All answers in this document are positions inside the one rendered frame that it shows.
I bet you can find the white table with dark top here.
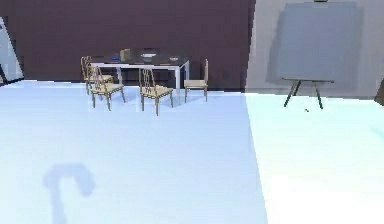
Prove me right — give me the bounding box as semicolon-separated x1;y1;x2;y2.
89;48;191;105

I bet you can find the dark thin-legged side table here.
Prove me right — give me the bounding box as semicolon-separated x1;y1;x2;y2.
281;77;335;110

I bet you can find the brown furniture corner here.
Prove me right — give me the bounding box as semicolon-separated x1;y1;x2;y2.
373;78;384;107

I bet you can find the pale window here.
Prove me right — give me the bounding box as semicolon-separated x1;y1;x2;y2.
0;17;25;84

